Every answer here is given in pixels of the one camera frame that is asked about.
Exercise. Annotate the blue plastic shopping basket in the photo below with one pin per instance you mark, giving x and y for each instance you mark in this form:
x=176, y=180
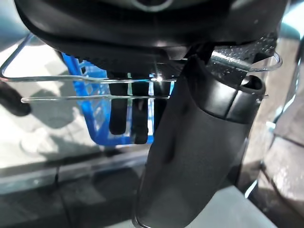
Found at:
x=95, y=118

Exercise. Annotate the dark robot left hand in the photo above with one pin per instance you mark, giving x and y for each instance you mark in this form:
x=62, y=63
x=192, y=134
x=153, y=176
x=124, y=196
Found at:
x=190, y=142

